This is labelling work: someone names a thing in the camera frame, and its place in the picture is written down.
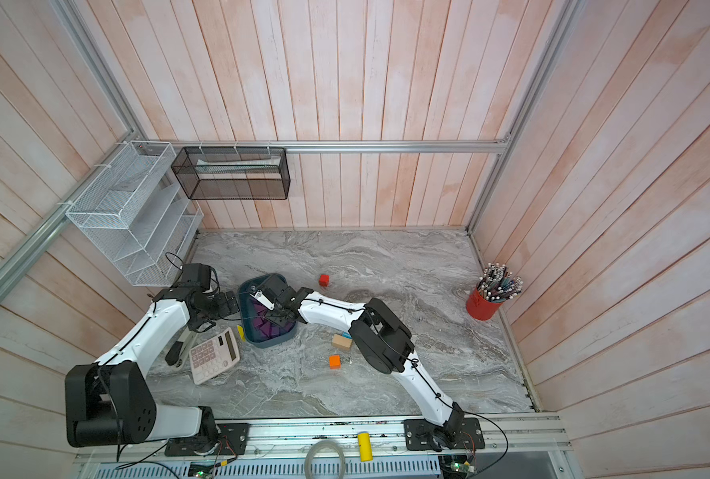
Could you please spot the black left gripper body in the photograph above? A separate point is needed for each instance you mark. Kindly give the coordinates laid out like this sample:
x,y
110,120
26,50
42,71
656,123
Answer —
x,y
220,304

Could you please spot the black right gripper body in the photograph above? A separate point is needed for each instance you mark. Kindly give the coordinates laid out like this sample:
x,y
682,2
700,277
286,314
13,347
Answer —
x,y
277,315

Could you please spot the teal plastic storage bin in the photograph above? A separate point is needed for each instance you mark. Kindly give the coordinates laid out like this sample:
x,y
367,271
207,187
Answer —
x,y
253,314

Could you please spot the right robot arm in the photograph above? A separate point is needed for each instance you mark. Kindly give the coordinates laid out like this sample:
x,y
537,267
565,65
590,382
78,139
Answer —
x,y
383,340

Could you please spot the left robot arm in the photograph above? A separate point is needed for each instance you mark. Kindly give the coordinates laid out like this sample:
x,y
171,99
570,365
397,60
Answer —
x,y
108,401

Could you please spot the white desk calculator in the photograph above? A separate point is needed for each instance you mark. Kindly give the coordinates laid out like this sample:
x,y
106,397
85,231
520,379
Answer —
x,y
213,357

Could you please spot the natural wood block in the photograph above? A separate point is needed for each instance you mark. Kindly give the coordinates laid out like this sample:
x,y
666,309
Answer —
x,y
342,342

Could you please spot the black grey stapler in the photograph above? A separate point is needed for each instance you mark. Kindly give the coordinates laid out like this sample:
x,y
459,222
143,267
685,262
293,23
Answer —
x,y
179,351

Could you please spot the orange cube brick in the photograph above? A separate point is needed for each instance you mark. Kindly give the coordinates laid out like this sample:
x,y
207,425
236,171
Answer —
x,y
335,362

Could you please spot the yellow cylinder roll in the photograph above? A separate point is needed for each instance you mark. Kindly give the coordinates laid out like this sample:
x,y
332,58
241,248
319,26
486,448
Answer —
x,y
365,447

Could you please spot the red pen holder cup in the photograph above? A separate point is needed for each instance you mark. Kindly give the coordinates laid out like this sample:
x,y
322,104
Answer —
x,y
496,286

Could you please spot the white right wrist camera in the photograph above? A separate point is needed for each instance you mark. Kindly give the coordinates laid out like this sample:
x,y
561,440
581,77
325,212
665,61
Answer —
x,y
266,297

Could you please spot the white wire mesh shelf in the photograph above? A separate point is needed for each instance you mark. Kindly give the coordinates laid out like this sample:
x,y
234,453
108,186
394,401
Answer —
x,y
142,223

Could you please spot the black wire mesh basket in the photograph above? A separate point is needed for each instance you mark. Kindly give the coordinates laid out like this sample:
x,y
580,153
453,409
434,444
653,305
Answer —
x,y
233,173

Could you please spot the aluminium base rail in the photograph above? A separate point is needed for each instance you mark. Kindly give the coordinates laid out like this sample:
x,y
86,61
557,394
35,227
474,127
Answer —
x,y
498,446

